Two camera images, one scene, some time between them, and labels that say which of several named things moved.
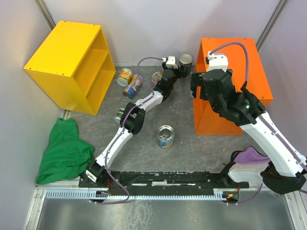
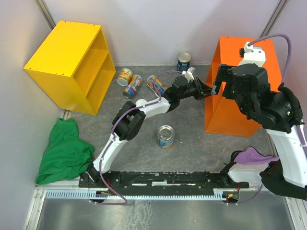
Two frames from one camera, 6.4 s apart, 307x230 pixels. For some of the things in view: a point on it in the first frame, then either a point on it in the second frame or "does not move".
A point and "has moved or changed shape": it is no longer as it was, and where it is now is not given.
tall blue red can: [134, 86] does not move
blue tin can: [165, 136] does not move
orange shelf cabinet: [207, 121] has moved or changed shape
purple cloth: [251, 155] does not move
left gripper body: [175, 70] → [194, 90]
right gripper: [196, 80] → [223, 74]
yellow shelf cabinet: [73, 66] does not move
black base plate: [164, 183] does not move
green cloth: [67, 153] does not move
